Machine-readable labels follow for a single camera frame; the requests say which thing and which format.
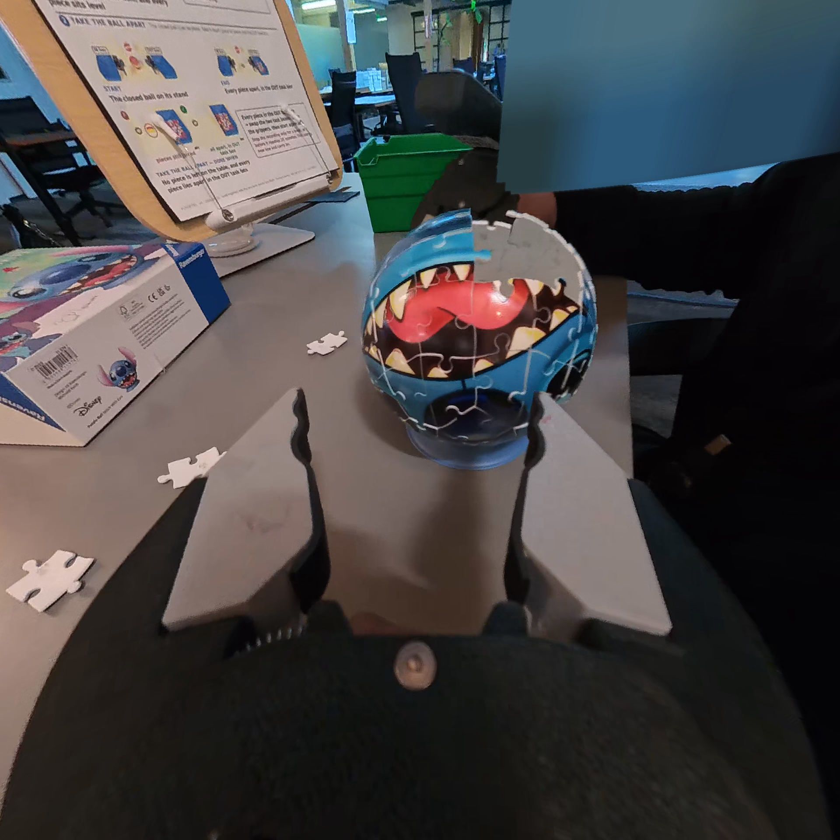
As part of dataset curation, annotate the printed instruction sheet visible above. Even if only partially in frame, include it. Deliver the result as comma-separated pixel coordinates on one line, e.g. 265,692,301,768
29,0,340,223

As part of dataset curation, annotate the printed cardboard puzzle box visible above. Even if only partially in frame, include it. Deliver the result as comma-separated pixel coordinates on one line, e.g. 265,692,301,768
0,241,232,448

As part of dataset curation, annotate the blue puzzle ball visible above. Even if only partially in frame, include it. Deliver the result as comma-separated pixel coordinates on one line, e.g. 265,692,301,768
361,210,598,437

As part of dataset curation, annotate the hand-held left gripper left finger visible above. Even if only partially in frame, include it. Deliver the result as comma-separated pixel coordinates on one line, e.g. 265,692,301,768
161,387,330,632

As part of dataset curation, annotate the black office chair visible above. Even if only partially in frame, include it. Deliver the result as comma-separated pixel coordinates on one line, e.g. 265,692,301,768
0,95,129,247
326,69,358,155
384,52,427,135

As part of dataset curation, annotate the instruction sheet on stand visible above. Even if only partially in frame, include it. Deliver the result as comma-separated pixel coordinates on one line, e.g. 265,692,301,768
0,0,344,242

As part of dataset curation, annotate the green plastic bin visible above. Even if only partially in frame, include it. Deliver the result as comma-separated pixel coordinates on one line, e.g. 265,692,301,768
354,133,473,234

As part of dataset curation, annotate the white document stand base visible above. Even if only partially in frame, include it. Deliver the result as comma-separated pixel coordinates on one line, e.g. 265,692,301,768
209,190,362,280

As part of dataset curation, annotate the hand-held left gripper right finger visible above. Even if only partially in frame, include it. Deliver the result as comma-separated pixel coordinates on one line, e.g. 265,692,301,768
504,392,673,642

